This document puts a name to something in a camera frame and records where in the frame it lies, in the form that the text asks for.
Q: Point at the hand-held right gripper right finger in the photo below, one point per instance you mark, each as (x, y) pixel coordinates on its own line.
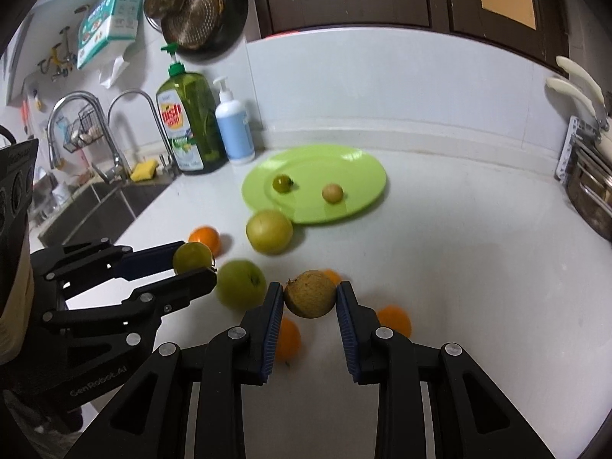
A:
(347, 332)

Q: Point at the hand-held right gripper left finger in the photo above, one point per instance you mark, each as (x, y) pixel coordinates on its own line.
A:
(271, 327)

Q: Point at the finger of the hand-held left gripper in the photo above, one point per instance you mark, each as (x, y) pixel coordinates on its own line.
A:
(186, 284)
(148, 260)

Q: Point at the small orange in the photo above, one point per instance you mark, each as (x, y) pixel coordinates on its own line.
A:
(333, 276)
(205, 239)
(396, 319)
(289, 339)

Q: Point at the brown kiwi fruit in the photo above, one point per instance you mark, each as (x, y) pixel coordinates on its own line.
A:
(311, 296)

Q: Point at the green apple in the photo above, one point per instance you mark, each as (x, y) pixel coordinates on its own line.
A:
(239, 284)

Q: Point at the large yellow-green citrus fruit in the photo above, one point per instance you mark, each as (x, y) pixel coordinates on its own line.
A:
(269, 232)

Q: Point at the small brown kiwi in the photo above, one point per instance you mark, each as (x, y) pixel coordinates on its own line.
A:
(332, 193)

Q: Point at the lime green plate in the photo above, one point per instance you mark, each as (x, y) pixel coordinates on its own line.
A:
(334, 165)

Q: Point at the steel kitchen sink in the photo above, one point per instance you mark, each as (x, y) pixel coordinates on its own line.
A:
(95, 205)

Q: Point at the yellow sponge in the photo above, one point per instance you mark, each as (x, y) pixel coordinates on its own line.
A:
(143, 171)

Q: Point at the green dish soap bottle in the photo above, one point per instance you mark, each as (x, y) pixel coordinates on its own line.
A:
(191, 119)

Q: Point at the chrome pull-down faucet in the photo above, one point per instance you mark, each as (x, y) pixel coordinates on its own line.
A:
(103, 117)

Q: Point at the white and blue pump bottle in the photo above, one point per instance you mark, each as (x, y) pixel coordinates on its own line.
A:
(234, 129)

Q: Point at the white plastic bag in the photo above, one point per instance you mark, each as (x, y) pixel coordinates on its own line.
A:
(116, 69)

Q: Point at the yellow toy bicycle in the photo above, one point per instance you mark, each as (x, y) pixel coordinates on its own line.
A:
(57, 60)

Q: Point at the tissue paper pack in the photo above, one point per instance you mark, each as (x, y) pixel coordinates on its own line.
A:
(112, 19)

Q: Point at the metal mesh colander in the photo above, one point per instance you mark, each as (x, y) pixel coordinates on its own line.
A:
(196, 14)

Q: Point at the black frying pan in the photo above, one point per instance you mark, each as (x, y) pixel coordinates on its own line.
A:
(234, 19)

